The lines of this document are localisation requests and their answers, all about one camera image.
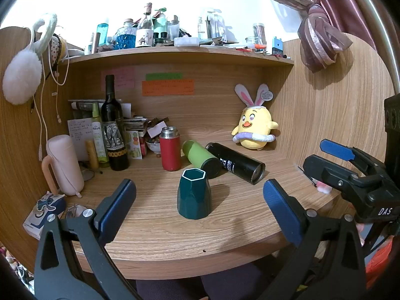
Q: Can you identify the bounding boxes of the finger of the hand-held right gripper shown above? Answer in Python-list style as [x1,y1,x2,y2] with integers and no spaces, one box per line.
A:
[303,154,374,192]
[320,139,388,177]

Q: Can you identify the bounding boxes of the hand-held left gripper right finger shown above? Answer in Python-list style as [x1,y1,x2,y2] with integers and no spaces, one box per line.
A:
[254,179,367,300]

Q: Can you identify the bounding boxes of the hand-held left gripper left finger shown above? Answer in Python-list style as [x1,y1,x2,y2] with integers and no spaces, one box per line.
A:
[34,179,143,300]

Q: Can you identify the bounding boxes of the dark green hexagonal cup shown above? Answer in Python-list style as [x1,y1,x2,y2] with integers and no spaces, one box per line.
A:
[177,168,209,219]

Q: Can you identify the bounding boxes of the yellow tube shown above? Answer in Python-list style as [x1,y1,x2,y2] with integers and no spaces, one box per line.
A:
[86,139,99,170]

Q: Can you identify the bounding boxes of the fruit sticker sheet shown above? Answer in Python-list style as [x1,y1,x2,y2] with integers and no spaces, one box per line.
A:
[125,130,143,160]

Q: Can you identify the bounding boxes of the black thermos bottle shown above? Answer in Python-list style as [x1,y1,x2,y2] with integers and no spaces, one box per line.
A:
[205,142,266,186]

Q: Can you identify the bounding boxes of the orange cloth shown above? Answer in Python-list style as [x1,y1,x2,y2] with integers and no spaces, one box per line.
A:
[364,240,395,291]

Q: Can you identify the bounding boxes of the white bowl of nuts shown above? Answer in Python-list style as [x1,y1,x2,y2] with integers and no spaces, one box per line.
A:
[145,138,162,156]

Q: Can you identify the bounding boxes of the green spray bottle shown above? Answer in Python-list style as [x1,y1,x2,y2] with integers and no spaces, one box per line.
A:
[91,102,111,168]

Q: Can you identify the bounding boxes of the red thermos bottle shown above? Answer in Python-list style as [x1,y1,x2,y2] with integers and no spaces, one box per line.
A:
[159,126,182,172]

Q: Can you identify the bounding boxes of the blue and white tissue packet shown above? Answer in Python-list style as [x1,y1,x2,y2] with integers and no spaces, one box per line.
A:
[22,191,67,237]

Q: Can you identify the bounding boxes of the white handwritten note paper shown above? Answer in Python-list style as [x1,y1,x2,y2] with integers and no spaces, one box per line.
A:
[68,118,94,161]

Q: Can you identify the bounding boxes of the yellow chick plush toy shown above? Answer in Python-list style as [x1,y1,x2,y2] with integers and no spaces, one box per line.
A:
[231,83,280,151]

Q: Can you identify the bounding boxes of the pile of papers and cards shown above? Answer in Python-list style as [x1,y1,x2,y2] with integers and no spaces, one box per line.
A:
[123,116,170,139]

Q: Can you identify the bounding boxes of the dark wine bottle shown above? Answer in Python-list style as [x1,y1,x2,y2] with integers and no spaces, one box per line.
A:
[100,74,129,171]

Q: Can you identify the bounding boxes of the green thermos bottle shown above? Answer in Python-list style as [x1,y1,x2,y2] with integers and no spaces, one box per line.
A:
[182,140,221,179]

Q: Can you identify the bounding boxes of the dark seat cushion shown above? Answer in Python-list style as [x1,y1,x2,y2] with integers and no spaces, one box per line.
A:
[136,262,266,300]

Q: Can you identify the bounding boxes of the pink striped curtain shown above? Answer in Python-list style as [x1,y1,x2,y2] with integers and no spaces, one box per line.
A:
[254,0,376,73]

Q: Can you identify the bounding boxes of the blue small box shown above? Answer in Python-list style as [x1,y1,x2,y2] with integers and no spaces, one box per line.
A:
[271,36,284,56]

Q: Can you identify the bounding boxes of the pink sticky note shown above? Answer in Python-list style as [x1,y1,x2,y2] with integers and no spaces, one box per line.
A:
[100,67,136,90]

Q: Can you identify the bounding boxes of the orange sticky note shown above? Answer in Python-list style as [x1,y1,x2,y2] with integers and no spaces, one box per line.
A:
[142,79,195,96]

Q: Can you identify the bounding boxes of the green sticky note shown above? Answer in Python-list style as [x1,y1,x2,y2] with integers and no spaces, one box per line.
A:
[145,72,183,81]

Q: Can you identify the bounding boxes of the clear glass jar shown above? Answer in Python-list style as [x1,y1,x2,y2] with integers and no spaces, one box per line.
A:
[252,23,266,46]

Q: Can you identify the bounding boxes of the white fluffy earmuffs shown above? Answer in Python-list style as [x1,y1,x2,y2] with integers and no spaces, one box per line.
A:
[3,13,58,105]

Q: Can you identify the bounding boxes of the blue bead glass bottle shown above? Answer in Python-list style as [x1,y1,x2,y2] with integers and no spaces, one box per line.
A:
[116,19,137,50]

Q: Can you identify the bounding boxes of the polka dot headband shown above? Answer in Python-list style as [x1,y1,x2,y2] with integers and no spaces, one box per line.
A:
[45,34,63,80]

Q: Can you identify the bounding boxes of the teal plastic bottle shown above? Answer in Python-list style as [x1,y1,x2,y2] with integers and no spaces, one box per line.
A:
[96,23,110,54]

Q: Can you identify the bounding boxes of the clear liquor bottle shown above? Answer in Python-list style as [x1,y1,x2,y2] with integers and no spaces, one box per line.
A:
[136,2,155,48]

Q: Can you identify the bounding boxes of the clear packaged bottles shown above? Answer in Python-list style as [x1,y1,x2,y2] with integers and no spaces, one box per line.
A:
[197,6,227,41]

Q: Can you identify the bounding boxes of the white flat box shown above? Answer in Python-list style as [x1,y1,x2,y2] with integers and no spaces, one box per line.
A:
[174,37,200,47]

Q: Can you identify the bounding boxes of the green pump bottle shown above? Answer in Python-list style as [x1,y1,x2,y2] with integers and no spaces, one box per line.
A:
[153,7,168,42]

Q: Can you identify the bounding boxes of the metal key ring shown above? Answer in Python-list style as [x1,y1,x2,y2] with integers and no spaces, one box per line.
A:
[66,204,84,220]

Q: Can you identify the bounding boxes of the pink bottle with handle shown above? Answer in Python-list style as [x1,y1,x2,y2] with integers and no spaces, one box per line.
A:
[41,134,85,196]

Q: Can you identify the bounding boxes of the white cable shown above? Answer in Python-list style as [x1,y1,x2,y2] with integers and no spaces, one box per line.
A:
[30,59,70,163]

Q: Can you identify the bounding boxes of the curved metal rail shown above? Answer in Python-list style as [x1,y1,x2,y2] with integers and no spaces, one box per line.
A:
[340,0,400,92]

